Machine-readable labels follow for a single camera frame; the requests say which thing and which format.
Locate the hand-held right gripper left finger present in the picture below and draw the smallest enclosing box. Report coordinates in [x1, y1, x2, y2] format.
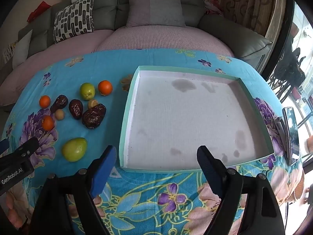
[29, 145, 118, 235]

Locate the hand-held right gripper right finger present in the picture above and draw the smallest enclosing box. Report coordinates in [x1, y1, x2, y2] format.
[197, 145, 288, 235]

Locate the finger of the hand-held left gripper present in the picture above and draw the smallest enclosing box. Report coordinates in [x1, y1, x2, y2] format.
[0, 139, 10, 156]
[0, 136, 40, 169]

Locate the orange mandarin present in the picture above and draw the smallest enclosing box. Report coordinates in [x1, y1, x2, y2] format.
[98, 80, 113, 96]
[39, 95, 51, 108]
[41, 116, 55, 131]

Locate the large dark red dried date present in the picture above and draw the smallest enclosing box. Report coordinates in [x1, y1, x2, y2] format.
[82, 103, 106, 129]

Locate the teal shallow box tray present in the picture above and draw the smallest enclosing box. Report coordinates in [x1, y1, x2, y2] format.
[119, 66, 274, 172]

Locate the person's left hand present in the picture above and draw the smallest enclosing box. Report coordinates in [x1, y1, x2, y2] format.
[5, 192, 26, 229]

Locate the large green jujube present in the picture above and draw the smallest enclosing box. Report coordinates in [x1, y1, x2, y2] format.
[62, 137, 88, 162]

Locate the small green jujube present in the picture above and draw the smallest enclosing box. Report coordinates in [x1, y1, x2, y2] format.
[80, 83, 95, 101]

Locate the black smartphone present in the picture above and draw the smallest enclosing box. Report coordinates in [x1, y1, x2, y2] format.
[282, 106, 301, 165]

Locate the white printed item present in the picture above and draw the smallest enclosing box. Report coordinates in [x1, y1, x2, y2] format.
[2, 41, 18, 64]

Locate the light grey pillow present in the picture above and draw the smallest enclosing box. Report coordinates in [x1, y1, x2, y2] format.
[12, 29, 33, 69]

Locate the blue floral cloth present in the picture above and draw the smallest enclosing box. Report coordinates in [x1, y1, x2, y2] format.
[0, 49, 306, 235]

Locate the dark outdoor furniture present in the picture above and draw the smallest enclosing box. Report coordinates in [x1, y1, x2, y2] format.
[269, 22, 307, 103]

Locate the red item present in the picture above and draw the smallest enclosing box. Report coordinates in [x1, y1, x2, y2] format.
[27, 1, 52, 22]

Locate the black and white patterned pillow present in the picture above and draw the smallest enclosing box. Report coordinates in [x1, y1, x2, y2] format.
[53, 0, 95, 44]

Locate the pink sofa cover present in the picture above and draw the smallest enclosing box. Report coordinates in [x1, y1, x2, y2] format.
[0, 26, 235, 108]

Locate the grey sofa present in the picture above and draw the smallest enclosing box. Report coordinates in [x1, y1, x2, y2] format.
[0, 0, 273, 108]

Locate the pink floral fabric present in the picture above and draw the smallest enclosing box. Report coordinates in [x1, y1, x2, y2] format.
[203, 0, 224, 17]

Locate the purple pillow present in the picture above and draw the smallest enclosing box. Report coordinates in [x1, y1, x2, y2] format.
[126, 0, 186, 28]

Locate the brown patterned curtain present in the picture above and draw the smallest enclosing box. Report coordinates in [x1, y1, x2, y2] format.
[220, 0, 286, 37]

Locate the black window frame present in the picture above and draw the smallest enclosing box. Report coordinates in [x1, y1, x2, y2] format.
[259, 0, 297, 80]

